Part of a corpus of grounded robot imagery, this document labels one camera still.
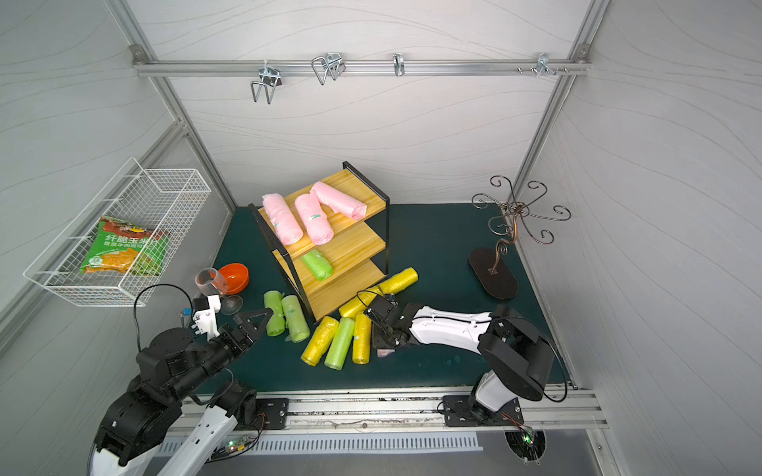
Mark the green roll front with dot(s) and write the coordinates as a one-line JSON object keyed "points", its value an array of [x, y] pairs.
{"points": [[339, 348]]}

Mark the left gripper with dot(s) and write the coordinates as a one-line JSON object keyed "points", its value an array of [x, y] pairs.
{"points": [[236, 336]]}

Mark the yellow roll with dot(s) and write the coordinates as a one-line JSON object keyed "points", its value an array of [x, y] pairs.
{"points": [[361, 345], [320, 341], [399, 282]]}

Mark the clear plastic goblet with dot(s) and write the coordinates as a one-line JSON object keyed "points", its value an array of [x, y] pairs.
{"points": [[212, 283]]}

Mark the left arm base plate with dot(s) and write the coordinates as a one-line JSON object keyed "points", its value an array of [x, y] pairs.
{"points": [[263, 414]]}

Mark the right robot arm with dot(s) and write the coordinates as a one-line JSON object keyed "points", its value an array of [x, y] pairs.
{"points": [[519, 356]]}

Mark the green roll beside shelf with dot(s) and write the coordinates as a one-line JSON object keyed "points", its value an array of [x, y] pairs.
{"points": [[295, 319]]}

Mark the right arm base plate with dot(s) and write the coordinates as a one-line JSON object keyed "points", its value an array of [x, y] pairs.
{"points": [[461, 411]]}

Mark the white wire basket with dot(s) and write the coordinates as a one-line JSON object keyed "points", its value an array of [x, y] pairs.
{"points": [[163, 199]]}

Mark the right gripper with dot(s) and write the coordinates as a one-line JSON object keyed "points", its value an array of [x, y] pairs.
{"points": [[384, 321]]}

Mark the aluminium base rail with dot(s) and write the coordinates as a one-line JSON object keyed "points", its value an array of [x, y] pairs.
{"points": [[372, 411]]}

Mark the green snack bag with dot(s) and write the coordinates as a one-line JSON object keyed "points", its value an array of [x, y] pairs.
{"points": [[123, 247]]}

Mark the green roll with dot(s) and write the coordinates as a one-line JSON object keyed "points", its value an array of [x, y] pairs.
{"points": [[276, 325], [295, 319], [318, 265], [339, 348]]}

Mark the aluminium top rail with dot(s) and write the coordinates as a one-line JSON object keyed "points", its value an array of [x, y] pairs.
{"points": [[578, 65]]}

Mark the orange plastic bowl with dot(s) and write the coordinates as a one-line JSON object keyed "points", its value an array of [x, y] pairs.
{"points": [[237, 278]]}

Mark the copper wire jewelry stand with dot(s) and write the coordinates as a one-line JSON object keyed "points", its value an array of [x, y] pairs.
{"points": [[488, 264]]}

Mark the yellow roll lying diagonal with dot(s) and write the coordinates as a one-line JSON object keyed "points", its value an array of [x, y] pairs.
{"points": [[359, 303]]}

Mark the yellow roll upper right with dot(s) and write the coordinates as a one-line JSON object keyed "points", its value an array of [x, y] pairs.
{"points": [[399, 282]]}

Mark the metal hook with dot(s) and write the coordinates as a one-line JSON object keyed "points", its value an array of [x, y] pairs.
{"points": [[542, 68], [264, 88], [398, 65], [328, 66]]}

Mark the yellow roll front left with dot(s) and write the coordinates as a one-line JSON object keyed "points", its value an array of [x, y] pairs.
{"points": [[320, 341]]}

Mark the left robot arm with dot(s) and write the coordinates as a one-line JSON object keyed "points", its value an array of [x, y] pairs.
{"points": [[172, 369]]}

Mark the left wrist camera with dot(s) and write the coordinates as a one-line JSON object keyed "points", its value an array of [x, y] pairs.
{"points": [[202, 318]]}

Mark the yellow roll front middle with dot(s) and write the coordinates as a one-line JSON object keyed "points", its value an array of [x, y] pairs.
{"points": [[361, 345]]}

